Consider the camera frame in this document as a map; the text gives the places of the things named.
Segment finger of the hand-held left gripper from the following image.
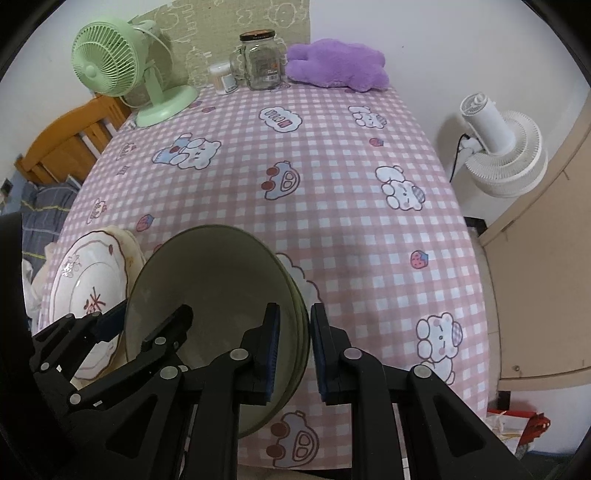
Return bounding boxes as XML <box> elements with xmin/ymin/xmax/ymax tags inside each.
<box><xmin>67</xmin><ymin>305</ymin><xmax>195</xmax><ymax>409</ymax></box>
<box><xmin>30</xmin><ymin>302</ymin><xmax>129</xmax><ymax>376</ymax></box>

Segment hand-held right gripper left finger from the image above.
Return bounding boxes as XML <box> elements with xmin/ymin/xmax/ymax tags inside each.
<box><xmin>65</xmin><ymin>302</ymin><xmax>281</xmax><ymax>480</ymax></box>

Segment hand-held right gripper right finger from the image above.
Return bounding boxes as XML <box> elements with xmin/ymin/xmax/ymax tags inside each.
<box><xmin>309</xmin><ymin>302</ymin><xmax>527</xmax><ymax>480</ymax></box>

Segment white scalloped red flower plate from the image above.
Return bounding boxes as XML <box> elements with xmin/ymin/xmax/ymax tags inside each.
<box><xmin>48</xmin><ymin>231</ymin><xmax>130</xmax><ymax>384</ymax></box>

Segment large round yellow floral plate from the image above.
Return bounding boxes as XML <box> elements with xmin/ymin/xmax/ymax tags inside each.
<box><xmin>44</xmin><ymin>225</ymin><xmax>147</xmax><ymax>388</ymax></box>

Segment small scalloped yellow floral plate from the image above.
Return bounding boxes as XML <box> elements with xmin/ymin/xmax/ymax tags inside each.
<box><xmin>99</xmin><ymin>226</ymin><xmax>139</xmax><ymax>287</ymax></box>

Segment cream crumpled cloth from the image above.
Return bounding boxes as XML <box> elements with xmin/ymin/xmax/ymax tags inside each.
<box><xmin>32</xmin><ymin>244</ymin><xmax>61</xmax><ymax>296</ymax></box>

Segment white plastic bag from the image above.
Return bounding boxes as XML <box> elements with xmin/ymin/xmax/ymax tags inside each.
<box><xmin>21</xmin><ymin>258</ymin><xmax>47</xmax><ymax>333</ymax></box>

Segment grey plaid pillow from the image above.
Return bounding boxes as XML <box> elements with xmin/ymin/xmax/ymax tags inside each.
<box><xmin>21</xmin><ymin>178</ymin><xmax>84</xmax><ymax>254</ymax></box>

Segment pink checked cartoon tablecloth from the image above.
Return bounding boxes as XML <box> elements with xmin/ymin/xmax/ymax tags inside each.
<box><xmin>37</xmin><ymin>83</ymin><xmax>502</xmax><ymax>472</ymax></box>

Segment wooden bed headboard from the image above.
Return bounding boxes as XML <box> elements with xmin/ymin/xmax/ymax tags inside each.
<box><xmin>14</xmin><ymin>95</ymin><xmax>132</xmax><ymax>185</ymax></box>

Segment red paper bag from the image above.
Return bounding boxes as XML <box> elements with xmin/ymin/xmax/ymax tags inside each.
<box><xmin>487</xmin><ymin>408</ymin><xmax>552</xmax><ymax>460</ymax></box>

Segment beige door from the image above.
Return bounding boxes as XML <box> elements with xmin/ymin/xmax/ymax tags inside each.
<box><xmin>478</xmin><ymin>92</ymin><xmax>591</xmax><ymax>393</ymax></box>

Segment cotton swab container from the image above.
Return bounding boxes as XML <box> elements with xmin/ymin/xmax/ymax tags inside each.
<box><xmin>208</xmin><ymin>62</ymin><xmax>238</xmax><ymax>96</ymax></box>

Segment green desk fan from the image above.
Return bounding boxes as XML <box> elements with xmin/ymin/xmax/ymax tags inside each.
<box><xmin>71</xmin><ymin>18</ymin><xmax>199</xmax><ymax>129</ymax></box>

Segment white fan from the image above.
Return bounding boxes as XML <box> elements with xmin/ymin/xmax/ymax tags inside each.
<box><xmin>450</xmin><ymin>92</ymin><xmax>549</xmax><ymax>198</ymax></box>

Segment glass jar with dark lid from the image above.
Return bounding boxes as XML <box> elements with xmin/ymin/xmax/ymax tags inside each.
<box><xmin>229</xmin><ymin>30</ymin><xmax>284</xmax><ymax>90</ymax></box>

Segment purple plush toy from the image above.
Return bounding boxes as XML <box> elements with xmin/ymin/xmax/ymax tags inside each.
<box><xmin>286</xmin><ymin>38</ymin><xmax>387</xmax><ymax>93</ymax></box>

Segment green patterned board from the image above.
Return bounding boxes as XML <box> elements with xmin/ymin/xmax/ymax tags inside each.
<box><xmin>127</xmin><ymin>0</ymin><xmax>311</xmax><ymax>88</ymax></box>

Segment black fan cable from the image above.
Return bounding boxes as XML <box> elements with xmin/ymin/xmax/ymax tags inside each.
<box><xmin>448</xmin><ymin>134</ymin><xmax>469</xmax><ymax>185</ymax></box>

